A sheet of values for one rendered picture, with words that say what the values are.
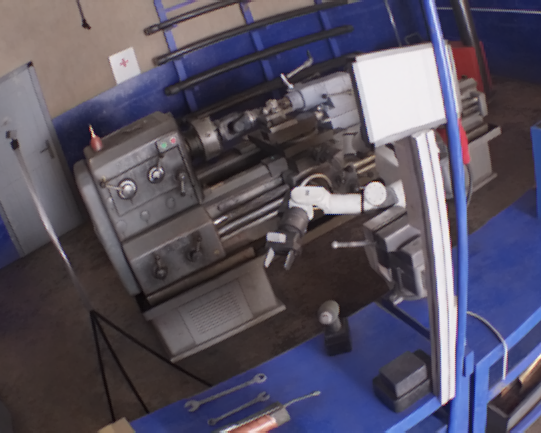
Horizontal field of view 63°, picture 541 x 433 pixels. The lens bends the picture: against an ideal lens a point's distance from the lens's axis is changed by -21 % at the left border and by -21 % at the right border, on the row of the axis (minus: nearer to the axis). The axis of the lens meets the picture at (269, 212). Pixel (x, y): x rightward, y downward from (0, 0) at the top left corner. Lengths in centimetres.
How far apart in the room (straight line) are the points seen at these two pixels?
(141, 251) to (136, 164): 46
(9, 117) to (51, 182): 101
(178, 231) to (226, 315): 65
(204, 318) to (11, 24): 421
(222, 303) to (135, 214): 76
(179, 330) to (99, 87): 354
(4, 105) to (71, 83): 91
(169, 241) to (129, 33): 364
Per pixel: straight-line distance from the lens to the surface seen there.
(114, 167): 283
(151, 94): 614
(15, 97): 600
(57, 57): 601
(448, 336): 123
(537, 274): 175
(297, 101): 332
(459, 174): 105
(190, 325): 321
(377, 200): 181
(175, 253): 289
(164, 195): 292
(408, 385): 133
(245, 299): 325
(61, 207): 621
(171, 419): 161
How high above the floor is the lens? 193
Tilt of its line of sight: 25 degrees down
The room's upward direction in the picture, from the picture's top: 19 degrees counter-clockwise
